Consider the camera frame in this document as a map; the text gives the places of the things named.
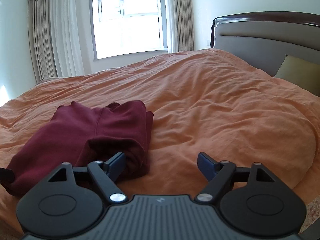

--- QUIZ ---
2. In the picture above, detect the bedroom window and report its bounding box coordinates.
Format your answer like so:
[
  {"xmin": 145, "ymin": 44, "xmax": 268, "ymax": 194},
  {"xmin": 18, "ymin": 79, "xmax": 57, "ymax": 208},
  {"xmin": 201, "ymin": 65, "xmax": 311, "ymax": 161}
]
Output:
[{"xmin": 90, "ymin": 0, "xmax": 168, "ymax": 59}]

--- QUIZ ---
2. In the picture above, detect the dark wood padded headboard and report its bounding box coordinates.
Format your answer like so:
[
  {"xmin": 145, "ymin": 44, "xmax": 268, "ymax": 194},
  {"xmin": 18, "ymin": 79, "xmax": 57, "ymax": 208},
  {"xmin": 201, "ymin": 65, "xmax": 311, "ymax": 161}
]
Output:
[{"xmin": 210, "ymin": 11, "xmax": 319, "ymax": 76}]

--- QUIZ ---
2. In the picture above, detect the maroon long-sleeve shirt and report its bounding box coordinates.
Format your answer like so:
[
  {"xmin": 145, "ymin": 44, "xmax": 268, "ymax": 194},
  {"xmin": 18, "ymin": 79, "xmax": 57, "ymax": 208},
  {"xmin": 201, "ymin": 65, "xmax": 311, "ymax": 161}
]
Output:
[{"xmin": 1, "ymin": 100, "xmax": 153, "ymax": 197}]

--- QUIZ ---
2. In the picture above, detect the olive green pillow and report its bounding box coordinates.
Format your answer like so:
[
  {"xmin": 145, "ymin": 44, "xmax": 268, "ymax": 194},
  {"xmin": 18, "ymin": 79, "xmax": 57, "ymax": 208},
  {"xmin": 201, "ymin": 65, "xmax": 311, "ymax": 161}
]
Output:
[{"xmin": 274, "ymin": 55, "xmax": 320, "ymax": 96}]

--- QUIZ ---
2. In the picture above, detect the floral bed sheet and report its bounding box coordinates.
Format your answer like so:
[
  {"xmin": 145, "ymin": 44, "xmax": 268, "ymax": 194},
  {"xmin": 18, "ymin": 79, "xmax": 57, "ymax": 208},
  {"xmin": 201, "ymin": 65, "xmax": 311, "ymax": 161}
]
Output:
[{"xmin": 299, "ymin": 196, "xmax": 320, "ymax": 234}]

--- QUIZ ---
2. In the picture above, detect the orange duvet cover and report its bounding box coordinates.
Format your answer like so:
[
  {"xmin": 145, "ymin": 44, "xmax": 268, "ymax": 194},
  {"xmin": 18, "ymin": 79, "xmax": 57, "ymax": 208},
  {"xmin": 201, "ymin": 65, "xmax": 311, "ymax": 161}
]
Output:
[{"xmin": 1, "ymin": 49, "xmax": 319, "ymax": 204}]

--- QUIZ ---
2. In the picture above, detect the left beige curtain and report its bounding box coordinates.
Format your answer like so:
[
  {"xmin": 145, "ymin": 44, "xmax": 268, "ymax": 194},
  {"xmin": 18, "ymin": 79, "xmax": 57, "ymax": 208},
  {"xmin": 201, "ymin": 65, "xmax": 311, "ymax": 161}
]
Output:
[{"xmin": 28, "ymin": 0, "xmax": 85, "ymax": 83}]

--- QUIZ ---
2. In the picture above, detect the beige curtain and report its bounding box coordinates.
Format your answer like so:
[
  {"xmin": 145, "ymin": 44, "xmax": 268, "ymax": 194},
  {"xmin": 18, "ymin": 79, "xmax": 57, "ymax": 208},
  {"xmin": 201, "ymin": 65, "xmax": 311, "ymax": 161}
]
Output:
[
  {"xmin": 28, "ymin": 0, "xmax": 85, "ymax": 83},
  {"xmin": 165, "ymin": 0, "xmax": 194, "ymax": 53}
]

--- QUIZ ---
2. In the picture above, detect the right beige curtain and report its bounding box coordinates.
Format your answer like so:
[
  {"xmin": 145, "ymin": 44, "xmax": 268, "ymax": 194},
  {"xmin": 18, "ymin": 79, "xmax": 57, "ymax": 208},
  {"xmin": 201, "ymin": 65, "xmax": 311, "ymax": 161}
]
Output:
[{"xmin": 165, "ymin": 0, "xmax": 194, "ymax": 53}]

